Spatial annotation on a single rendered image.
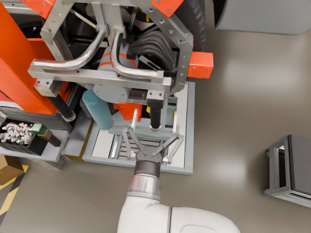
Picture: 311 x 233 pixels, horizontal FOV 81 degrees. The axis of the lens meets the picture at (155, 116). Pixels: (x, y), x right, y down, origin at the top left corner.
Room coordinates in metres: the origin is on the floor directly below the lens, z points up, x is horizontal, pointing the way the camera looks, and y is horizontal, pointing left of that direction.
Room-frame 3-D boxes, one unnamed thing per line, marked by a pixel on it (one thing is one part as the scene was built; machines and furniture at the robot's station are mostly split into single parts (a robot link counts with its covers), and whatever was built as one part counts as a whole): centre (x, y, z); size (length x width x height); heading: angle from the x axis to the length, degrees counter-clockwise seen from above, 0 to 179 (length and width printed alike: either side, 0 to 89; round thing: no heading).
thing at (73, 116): (0.36, 0.34, 0.83); 0.04 x 0.04 x 0.16
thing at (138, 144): (0.22, 0.06, 0.83); 0.11 x 0.01 x 0.04; 34
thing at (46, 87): (0.39, 0.33, 0.93); 0.09 x 0.05 x 0.05; 173
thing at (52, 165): (0.39, 0.75, 0.21); 0.10 x 0.10 x 0.42; 83
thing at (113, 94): (0.50, 0.15, 0.85); 0.21 x 0.14 x 0.14; 173
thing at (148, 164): (0.16, 0.02, 0.83); 0.09 x 0.08 x 0.07; 173
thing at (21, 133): (0.38, 0.68, 0.51); 0.20 x 0.14 x 0.13; 79
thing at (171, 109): (0.74, 0.09, 0.13); 0.50 x 0.36 x 0.10; 83
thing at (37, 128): (0.36, 0.52, 0.64); 0.04 x 0.04 x 0.04; 83
